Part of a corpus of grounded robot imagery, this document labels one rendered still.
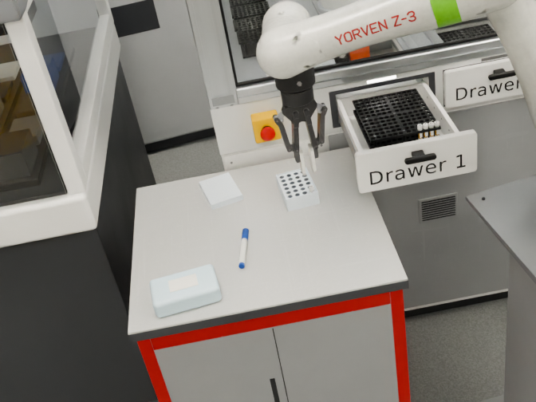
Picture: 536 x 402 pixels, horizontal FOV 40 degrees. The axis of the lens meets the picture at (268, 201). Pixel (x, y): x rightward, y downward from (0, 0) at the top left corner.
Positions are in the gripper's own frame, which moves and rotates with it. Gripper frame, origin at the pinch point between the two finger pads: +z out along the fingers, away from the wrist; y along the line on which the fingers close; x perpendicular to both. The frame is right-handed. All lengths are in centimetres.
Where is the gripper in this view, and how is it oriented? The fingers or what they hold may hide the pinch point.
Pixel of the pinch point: (306, 159)
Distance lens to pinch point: 182.3
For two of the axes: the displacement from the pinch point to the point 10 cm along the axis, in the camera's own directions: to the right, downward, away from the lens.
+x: 2.0, 5.4, -8.2
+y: -9.7, 2.4, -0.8
